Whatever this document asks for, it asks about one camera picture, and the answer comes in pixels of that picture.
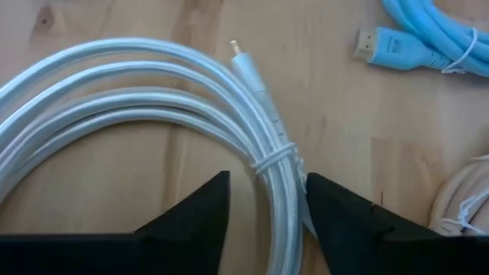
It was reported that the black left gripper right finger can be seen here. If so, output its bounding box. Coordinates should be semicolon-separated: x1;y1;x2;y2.
306;172;489;275

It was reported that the blue HDMI cable coil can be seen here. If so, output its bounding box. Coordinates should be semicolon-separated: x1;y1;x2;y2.
353;0;489;79

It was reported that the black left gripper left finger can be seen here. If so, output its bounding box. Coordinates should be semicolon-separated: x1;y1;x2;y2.
0;170;231;275

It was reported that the beige HDMI cable coil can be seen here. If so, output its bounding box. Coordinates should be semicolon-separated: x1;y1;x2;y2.
428;154;489;237

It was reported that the white HDMI cable coil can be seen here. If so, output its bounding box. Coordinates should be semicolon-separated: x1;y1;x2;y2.
0;37;318;275

